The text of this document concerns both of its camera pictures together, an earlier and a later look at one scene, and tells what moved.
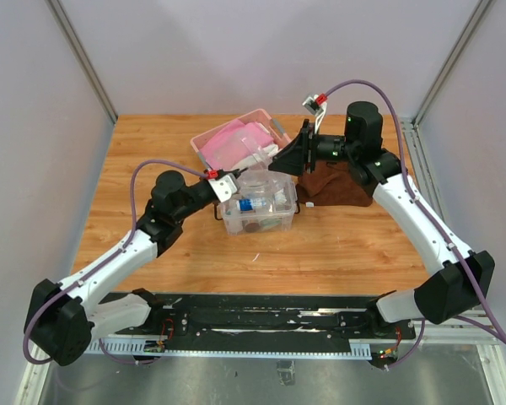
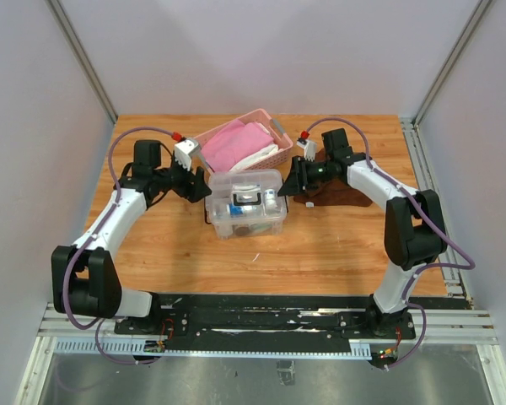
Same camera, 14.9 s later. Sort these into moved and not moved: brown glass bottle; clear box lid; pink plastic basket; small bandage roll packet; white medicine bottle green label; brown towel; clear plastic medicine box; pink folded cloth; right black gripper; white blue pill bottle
Moved: white blue pill bottle; small bandage roll packet; right black gripper; white medicine bottle green label; clear box lid; clear plastic medicine box; brown glass bottle
Not moved: pink folded cloth; brown towel; pink plastic basket
